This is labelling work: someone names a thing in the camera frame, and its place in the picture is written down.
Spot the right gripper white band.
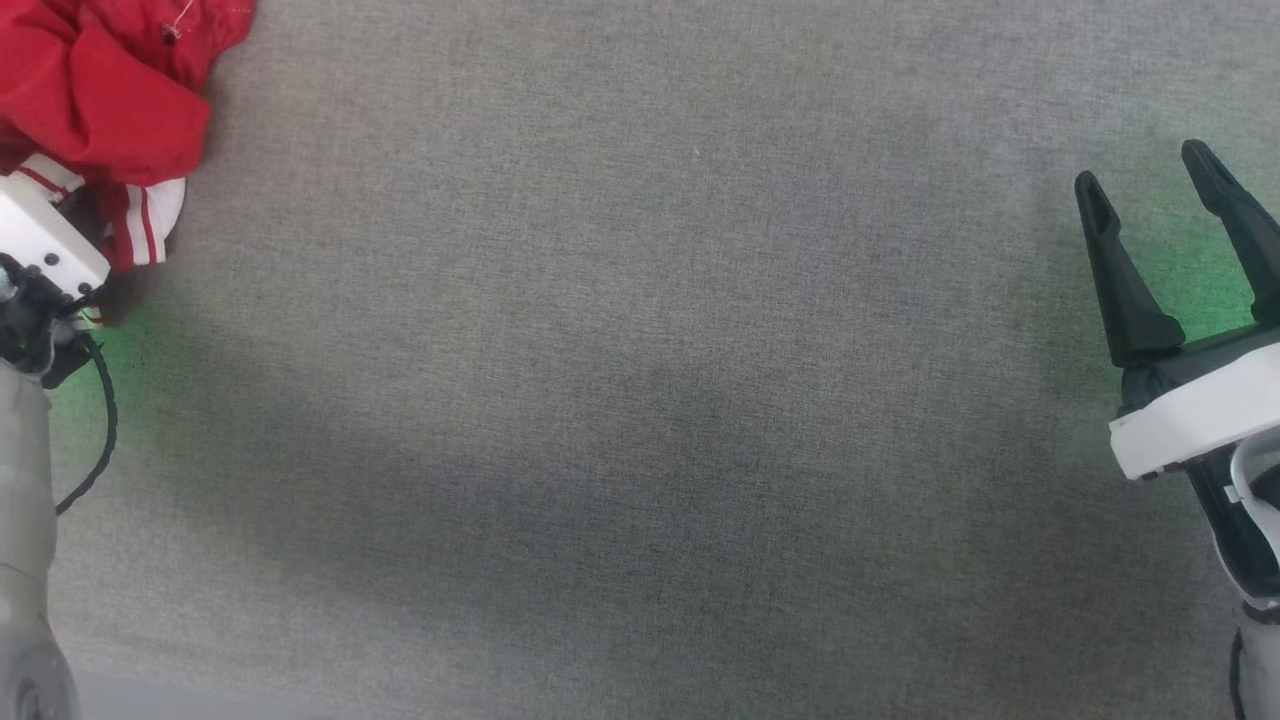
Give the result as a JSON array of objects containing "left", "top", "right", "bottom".
[{"left": 1075, "top": 140, "right": 1280, "bottom": 601}]

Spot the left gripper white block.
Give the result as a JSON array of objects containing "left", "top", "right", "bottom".
[{"left": 0, "top": 172, "right": 111, "bottom": 389}]

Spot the red and white hooded jacket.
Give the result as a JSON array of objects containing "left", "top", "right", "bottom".
[{"left": 0, "top": 0, "right": 257, "bottom": 327}]

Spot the grey fabric sofa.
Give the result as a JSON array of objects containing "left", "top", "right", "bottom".
[{"left": 0, "top": 0, "right": 1280, "bottom": 720}]

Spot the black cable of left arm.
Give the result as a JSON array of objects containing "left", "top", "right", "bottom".
[{"left": 55, "top": 330, "right": 121, "bottom": 518}]

